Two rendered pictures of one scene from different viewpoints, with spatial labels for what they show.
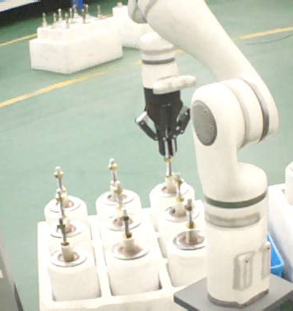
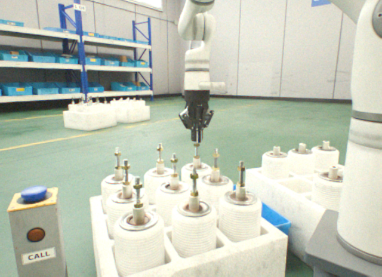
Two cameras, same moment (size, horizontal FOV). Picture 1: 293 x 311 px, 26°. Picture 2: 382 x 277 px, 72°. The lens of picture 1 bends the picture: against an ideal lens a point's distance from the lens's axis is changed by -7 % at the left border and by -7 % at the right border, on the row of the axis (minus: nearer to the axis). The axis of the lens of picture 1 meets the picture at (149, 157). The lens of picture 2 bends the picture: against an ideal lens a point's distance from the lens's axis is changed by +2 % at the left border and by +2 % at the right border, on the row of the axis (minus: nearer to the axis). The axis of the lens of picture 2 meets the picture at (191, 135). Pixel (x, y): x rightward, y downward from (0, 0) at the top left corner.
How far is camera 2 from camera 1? 0.74 m
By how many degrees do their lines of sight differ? 20
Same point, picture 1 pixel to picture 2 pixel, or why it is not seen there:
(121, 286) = (190, 245)
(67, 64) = (88, 125)
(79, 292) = (150, 259)
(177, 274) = (233, 230)
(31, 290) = (73, 262)
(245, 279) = not seen: outside the picture
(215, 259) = not seen: outside the picture
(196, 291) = (329, 247)
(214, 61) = not seen: outside the picture
